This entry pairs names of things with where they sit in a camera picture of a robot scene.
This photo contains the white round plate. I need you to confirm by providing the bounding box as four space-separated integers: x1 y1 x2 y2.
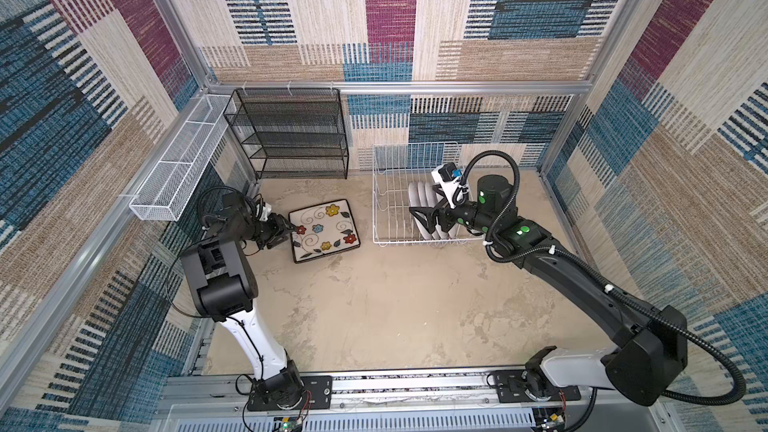
408 182 432 240
418 182 434 208
424 184 450 240
433 178 465 239

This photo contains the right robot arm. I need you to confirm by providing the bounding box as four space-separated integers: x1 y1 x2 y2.
409 172 688 406

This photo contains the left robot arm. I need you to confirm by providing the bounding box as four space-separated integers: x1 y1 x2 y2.
179 186 306 410

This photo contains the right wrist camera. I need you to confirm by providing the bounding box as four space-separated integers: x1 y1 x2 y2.
431 162 469 208

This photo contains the white wire dish rack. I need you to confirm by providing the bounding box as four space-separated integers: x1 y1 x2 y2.
372 142 475 246

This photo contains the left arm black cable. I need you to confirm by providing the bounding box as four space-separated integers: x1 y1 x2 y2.
169 185 265 319

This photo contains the black wire shelf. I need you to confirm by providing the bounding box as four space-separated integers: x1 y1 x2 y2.
224 88 350 179

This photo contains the white mesh wall basket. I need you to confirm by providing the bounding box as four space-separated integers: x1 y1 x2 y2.
129 95 229 222

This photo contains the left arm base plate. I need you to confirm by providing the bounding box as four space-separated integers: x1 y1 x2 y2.
245 375 333 412

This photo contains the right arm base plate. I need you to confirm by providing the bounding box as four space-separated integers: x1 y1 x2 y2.
486 369 582 403

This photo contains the aluminium mounting rail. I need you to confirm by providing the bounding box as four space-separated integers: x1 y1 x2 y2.
150 366 683 431

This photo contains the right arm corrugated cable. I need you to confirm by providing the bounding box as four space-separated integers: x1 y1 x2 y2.
459 149 748 407

